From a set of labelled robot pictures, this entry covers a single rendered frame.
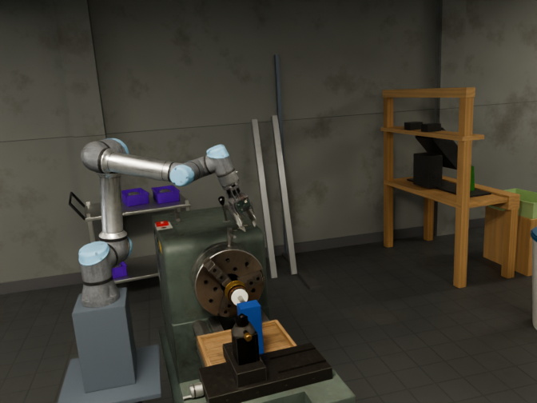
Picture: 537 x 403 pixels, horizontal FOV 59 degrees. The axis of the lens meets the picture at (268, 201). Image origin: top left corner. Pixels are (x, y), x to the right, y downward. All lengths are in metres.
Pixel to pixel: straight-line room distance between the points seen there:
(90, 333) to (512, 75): 5.77
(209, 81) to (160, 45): 0.60
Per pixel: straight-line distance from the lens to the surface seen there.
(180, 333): 2.35
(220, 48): 5.21
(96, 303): 2.05
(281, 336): 2.09
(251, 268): 2.13
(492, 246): 5.53
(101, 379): 2.17
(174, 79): 5.14
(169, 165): 1.77
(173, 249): 2.20
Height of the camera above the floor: 1.91
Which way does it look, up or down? 13 degrees down
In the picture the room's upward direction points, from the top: 3 degrees counter-clockwise
